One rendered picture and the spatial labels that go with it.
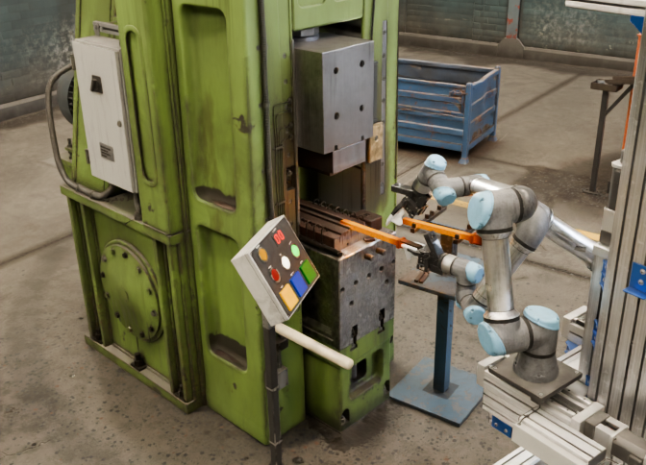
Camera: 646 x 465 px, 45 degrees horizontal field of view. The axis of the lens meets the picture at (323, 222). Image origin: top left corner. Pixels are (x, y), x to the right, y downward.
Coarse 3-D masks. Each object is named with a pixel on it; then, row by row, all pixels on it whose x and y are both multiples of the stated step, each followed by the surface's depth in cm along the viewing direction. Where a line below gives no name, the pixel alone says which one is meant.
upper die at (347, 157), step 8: (352, 144) 314; (360, 144) 318; (304, 152) 318; (312, 152) 315; (336, 152) 308; (344, 152) 312; (352, 152) 316; (360, 152) 320; (304, 160) 320; (312, 160) 316; (320, 160) 313; (328, 160) 310; (336, 160) 310; (344, 160) 313; (352, 160) 317; (360, 160) 321; (320, 168) 315; (328, 168) 312; (336, 168) 311; (344, 168) 315
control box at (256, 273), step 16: (272, 224) 286; (288, 224) 292; (256, 240) 274; (272, 240) 278; (288, 240) 288; (240, 256) 265; (256, 256) 266; (272, 256) 275; (288, 256) 284; (304, 256) 293; (240, 272) 267; (256, 272) 265; (288, 272) 280; (256, 288) 268; (272, 288) 267; (272, 304) 268; (272, 320) 271
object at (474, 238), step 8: (408, 224) 345; (416, 224) 343; (424, 224) 341; (432, 224) 341; (440, 232) 337; (448, 232) 335; (456, 232) 332; (464, 232) 332; (472, 240) 328; (480, 240) 328
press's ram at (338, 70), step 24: (312, 48) 294; (336, 48) 294; (360, 48) 302; (312, 72) 293; (336, 72) 296; (360, 72) 306; (312, 96) 297; (336, 96) 299; (360, 96) 310; (312, 120) 302; (336, 120) 303; (360, 120) 314; (312, 144) 306; (336, 144) 307
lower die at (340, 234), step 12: (312, 204) 354; (300, 216) 342; (312, 216) 342; (336, 216) 339; (348, 216) 340; (300, 228) 336; (312, 228) 333; (324, 228) 331; (336, 228) 330; (348, 228) 329; (324, 240) 327; (336, 240) 324; (348, 240) 330
